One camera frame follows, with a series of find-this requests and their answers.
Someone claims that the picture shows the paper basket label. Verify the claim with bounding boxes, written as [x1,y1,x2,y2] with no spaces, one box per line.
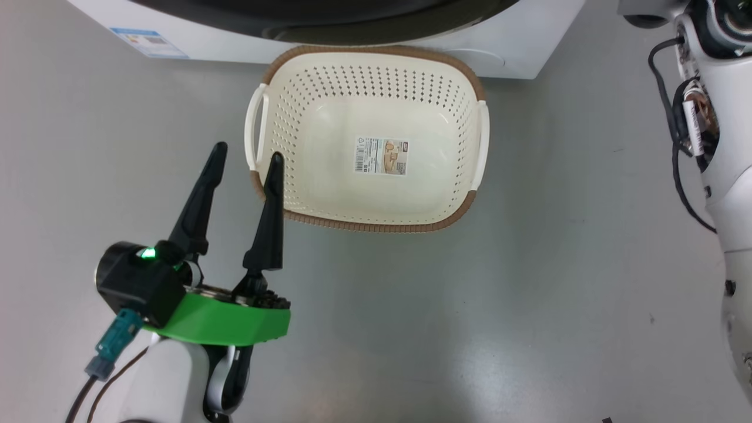
[354,137,409,176]

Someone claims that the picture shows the blue energy label sticker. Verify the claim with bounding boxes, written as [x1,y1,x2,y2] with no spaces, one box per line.
[110,28,190,59]

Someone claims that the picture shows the cream perforated laundry basket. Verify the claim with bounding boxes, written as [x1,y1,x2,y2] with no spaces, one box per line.
[244,45,490,233]

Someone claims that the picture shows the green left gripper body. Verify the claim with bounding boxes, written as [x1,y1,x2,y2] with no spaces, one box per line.
[144,284,292,347]

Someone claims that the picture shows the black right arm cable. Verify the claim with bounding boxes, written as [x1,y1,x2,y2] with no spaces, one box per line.
[648,36,717,234]

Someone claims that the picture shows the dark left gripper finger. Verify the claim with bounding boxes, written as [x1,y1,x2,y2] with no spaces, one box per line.
[233,152,286,293]
[159,142,228,263]

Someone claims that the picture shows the teal plug left camera cable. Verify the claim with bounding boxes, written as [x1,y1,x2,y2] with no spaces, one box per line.
[65,310,143,423]

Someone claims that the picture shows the round white filter cover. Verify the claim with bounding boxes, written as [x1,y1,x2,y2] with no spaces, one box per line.
[452,47,506,69]

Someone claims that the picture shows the white washing machine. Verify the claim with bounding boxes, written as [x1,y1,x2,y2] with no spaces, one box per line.
[66,0,588,80]

